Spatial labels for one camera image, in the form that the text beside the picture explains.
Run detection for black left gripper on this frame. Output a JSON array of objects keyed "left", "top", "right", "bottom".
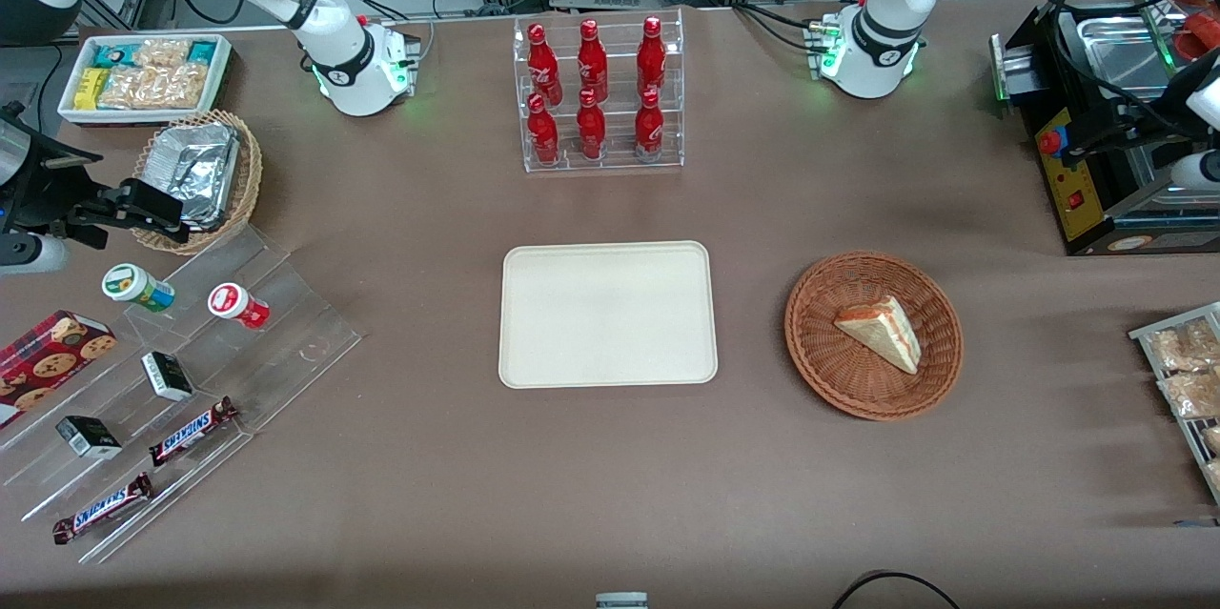
[{"left": 1066, "top": 51, "right": 1220, "bottom": 164}]

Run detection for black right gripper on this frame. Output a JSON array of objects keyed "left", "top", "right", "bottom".
[{"left": 0, "top": 106, "right": 188, "bottom": 245}]

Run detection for triangular sandwich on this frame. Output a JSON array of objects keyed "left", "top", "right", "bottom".
[{"left": 834, "top": 295, "right": 923, "bottom": 376}]

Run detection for light wicker basket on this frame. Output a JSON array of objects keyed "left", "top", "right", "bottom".
[{"left": 131, "top": 110, "right": 264, "bottom": 255}]

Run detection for tray of packaged snacks right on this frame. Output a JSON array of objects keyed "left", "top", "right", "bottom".
[{"left": 1128, "top": 302, "right": 1220, "bottom": 505}]

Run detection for brown wicker basket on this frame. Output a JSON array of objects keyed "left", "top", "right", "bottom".
[{"left": 784, "top": 252, "right": 965, "bottom": 422}]

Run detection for cream rectangular tray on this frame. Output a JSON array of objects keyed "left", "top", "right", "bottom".
[{"left": 498, "top": 241, "right": 719, "bottom": 390}]

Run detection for foil food container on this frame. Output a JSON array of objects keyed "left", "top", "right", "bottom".
[{"left": 143, "top": 122, "right": 240, "bottom": 231}]

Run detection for black food warmer machine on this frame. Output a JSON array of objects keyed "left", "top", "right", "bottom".
[{"left": 989, "top": 0, "right": 1220, "bottom": 257}]

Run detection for green lid cup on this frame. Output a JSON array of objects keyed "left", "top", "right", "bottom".
[{"left": 102, "top": 263, "right": 176, "bottom": 314}]

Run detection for steel warmer pan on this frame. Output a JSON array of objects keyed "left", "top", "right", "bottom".
[{"left": 1060, "top": 13, "right": 1181, "bottom": 107}]

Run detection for white plastic snack bin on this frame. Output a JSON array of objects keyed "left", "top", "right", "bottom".
[{"left": 57, "top": 33, "right": 234, "bottom": 127}]

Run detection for large clear cracker bag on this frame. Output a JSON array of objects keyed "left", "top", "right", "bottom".
[{"left": 98, "top": 64, "right": 210, "bottom": 111}]

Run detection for yellow snack packet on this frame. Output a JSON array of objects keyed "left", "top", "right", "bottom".
[{"left": 74, "top": 68, "right": 112, "bottom": 111}]

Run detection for red lid cup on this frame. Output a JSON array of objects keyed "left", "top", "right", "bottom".
[{"left": 208, "top": 282, "right": 271, "bottom": 331}]

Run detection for red food in warmer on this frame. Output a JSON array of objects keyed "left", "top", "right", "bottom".
[{"left": 1158, "top": 0, "right": 1220, "bottom": 63}]

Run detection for small clear cracker bag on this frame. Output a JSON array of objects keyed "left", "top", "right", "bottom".
[{"left": 133, "top": 38, "right": 193, "bottom": 69}]

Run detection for small black box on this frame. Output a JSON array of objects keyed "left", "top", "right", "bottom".
[
  {"left": 141, "top": 352, "right": 194, "bottom": 402},
  {"left": 55, "top": 415, "right": 124, "bottom": 460}
]

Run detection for clear acrylic stepped stand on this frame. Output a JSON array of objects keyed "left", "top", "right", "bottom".
[{"left": 0, "top": 223, "right": 365, "bottom": 564}]

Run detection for red cookie box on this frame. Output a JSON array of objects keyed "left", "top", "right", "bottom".
[{"left": 0, "top": 310, "right": 118, "bottom": 429}]

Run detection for clear snack bag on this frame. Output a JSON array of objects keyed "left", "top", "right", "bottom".
[
  {"left": 1158, "top": 369, "right": 1220, "bottom": 420},
  {"left": 1147, "top": 318, "right": 1220, "bottom": 372}
]

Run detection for snickers bar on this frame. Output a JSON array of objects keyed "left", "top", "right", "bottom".
[
  {"left": 52, "top": 473, "right": 154, "bottom": 545},
  {"left": 149, "top": 396, "right": 238, "bottom": 467}
]

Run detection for red cola bottle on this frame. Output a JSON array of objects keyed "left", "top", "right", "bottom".
[
  {"left": 577, "top": 89, "right": 607, "bottom": 162},
  {"left": 527, "top": 93, "right": 560, "bottom": 167},
  {"left": 637, "top": 15, "right": 667, "bottom": 100},
  {"left": 527, "top": 23, "right": 563, "bottom": 107},
  {"left": 635, "top": 87, "right": 665, "bottom": 159},
  {"left": 577, "top": 19, "right": 609, "bottom": 105}
]

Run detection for clear acrylic bottle rack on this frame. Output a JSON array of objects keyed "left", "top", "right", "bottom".
[{"left": 513, "top": 8, "right": 685, "bottom": 174}]

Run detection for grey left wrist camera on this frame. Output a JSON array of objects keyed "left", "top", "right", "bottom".
[{"left": 1170, "top": 150, "right": 1220, "bottom": 193}]

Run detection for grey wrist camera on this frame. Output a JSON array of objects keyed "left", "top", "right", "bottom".
[
  {"left": 0, "top": 235, "right": 71, "bottom": 274},
  {"left": 1170, "top": 150, "right": 1220, "bottom": 193}
]

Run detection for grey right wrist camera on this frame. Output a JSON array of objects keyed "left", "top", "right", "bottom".
[{"left": 0, "top": 235, "right": 71, "bottom": 274}]

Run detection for black cable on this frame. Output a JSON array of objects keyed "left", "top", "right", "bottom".
[{"left": 831, "top": 571, "right": 962, "bottom": 609}]

